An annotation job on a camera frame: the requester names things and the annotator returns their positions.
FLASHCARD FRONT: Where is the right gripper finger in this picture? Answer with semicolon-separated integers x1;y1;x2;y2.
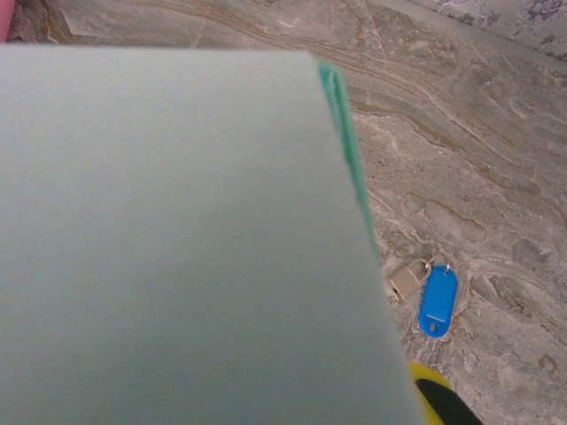
407;360;484;425

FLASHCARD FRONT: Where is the light blue paper box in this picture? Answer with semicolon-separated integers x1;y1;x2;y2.
0;43;426;425

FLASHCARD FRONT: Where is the small brass padlock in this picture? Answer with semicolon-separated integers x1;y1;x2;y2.
387;259;433;302

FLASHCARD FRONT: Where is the blue key tag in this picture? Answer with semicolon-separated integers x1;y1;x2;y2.
418;256;460;340

